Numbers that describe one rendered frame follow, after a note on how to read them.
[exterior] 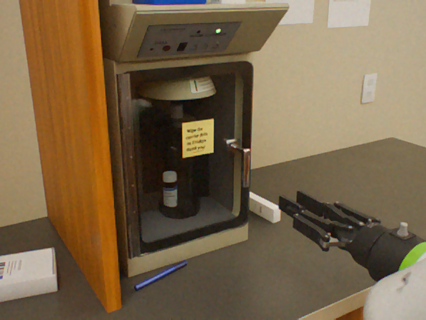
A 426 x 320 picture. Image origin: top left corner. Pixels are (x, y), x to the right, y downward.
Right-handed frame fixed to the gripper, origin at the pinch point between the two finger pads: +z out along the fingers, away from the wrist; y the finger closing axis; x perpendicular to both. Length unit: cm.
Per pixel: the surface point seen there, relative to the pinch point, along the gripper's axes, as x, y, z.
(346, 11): -32, -77, 67
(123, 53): -28.7, 27.0, 18.5
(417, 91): 3, -125, 68
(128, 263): 16.7, 27.2, 23.0
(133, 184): -2.0, 25.6, 21.7
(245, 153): -5.7, 1.2, 16.9
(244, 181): 0.7, 1.3, 17.1
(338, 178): 20, -54, 42
